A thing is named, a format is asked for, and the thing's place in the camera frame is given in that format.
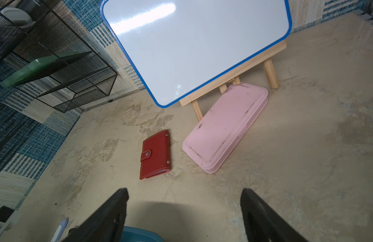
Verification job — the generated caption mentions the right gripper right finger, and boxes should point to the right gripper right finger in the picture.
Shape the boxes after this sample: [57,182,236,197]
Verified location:
[240,188,307,242]

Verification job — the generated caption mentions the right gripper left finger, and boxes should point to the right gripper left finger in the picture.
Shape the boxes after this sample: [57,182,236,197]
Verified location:
[64,188,129,242]

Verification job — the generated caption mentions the teal storage tray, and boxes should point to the teal storage tray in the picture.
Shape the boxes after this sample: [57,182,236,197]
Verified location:
[120,226,164,242]

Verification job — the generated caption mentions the white blue usb drive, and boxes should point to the white blue usb drive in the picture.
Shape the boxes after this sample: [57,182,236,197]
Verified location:
[51,217,69,242]

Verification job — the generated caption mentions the red leather wallet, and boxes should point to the red leather wallet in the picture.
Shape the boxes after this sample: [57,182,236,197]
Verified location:
[140,130,171,180]

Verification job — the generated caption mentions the pink plastic case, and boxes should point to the pink plastic case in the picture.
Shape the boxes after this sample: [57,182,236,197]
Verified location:
[182,83,268,173]

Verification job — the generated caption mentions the green board on shelf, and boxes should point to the green board on shelf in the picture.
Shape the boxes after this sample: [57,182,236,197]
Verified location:
[0,51,92,88]

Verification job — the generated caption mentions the blue framed whiteboard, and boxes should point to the blue framed whiteboard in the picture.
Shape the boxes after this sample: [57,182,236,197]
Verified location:
[100,1,292,108]

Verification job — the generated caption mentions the white round device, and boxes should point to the white round device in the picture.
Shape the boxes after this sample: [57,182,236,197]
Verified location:
[0,7,35,29]

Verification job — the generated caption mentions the black wire shelf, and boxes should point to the black wire shelf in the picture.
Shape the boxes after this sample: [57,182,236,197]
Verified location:
[0,1,117,113]

